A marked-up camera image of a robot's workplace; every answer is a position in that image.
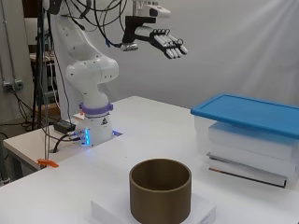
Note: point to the black silver robot hand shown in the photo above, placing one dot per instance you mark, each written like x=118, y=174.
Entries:
x=162, y=40

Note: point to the white flat box stand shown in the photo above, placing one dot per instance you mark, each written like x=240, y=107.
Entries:
x=202, y=208

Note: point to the black power adapter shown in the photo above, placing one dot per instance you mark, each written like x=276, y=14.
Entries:
x=64, y=126

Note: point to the white backdrop sheet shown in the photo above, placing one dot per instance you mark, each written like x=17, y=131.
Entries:
x=233, y=46

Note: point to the clear plastic box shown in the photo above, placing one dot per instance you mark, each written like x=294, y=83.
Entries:
x=201, y=133

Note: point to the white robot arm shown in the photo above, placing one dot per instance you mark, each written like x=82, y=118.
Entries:
x=90, y=71

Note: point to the white thick book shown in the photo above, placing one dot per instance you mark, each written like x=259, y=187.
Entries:
x=255, y=161

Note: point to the orange clamp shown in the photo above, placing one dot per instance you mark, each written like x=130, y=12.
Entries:
x=48, y=163

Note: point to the black tripod stand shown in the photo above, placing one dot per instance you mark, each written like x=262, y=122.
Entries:
x=39, y=62

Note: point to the grey wall outlet box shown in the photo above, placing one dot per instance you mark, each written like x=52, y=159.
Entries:
x=17, y=84

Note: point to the blue plastic lid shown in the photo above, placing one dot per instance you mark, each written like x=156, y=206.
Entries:
x=249, y=112

